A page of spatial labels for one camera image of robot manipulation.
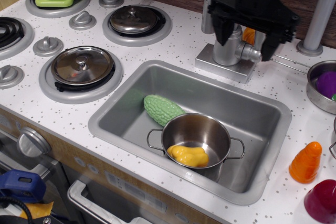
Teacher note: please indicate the orange toy carrot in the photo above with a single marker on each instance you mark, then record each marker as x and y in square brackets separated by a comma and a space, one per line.
[305, 165]

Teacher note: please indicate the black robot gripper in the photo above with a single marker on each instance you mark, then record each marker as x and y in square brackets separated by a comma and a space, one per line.
[270, 17]

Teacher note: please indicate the steel lid rear burner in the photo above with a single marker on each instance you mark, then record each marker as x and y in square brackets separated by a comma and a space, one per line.
[133, 19]

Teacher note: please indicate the yellow cloth piece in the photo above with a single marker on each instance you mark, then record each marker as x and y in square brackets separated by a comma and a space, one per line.
[38, 210]

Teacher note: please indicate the dark red toy cup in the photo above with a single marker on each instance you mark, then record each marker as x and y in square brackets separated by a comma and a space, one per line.
[319, 202]

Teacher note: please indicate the grey stove knob centre-left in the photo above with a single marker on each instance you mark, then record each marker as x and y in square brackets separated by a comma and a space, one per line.
[48, 46]

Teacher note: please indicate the silver toy faucet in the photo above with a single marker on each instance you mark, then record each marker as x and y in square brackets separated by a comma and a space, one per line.
[236, 59]

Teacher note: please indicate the steel lid burner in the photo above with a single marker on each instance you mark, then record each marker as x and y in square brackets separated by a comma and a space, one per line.
[133, 19]
[82, 65]

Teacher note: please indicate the grey stove knob front-left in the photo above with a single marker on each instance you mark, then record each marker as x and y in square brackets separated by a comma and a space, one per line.
[11, 76]

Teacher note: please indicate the steel pot with handles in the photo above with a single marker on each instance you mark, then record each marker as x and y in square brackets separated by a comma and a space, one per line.
[198, 130]

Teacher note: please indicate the grey vertical pole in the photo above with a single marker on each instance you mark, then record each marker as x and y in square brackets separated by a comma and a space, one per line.
[311, 46]

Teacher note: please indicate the silver oven door handle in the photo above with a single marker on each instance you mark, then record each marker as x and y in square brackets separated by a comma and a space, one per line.
[75, 196]

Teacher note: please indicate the grey oven dial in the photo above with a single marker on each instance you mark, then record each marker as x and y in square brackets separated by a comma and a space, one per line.
[31, 144]

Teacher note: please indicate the steel lid front burner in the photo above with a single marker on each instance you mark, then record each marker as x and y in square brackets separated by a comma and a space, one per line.
[82, 65]

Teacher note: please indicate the grey stove knob rear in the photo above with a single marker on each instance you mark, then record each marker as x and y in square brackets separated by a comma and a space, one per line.
[110, 3]

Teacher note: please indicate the green toy bitter gourd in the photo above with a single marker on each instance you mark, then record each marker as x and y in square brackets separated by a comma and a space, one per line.
[161, 109]

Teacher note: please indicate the steel saucepan long handle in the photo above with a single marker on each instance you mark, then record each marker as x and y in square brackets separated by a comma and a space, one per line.
[312, 73]

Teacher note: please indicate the black coil left burner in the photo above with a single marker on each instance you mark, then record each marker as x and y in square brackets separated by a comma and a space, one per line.
[16, 36]

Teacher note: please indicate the yellow toy bell pepper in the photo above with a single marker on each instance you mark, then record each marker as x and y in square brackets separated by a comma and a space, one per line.
[189, 156]

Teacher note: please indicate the orange toy pumpkin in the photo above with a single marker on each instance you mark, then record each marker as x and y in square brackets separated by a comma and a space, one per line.
[249, 35]

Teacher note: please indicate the green plastic tray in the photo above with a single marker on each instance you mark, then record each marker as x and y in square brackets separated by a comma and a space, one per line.
[54, 3]

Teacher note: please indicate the grey stove knob middle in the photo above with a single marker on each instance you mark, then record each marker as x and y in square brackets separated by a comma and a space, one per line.
[82, 21]

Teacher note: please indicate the purple toy eggplant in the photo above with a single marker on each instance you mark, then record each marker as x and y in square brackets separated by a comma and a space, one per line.
[326, 84]

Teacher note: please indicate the grey toy sink basin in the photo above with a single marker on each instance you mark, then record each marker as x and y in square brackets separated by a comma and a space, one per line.
[261, 123]

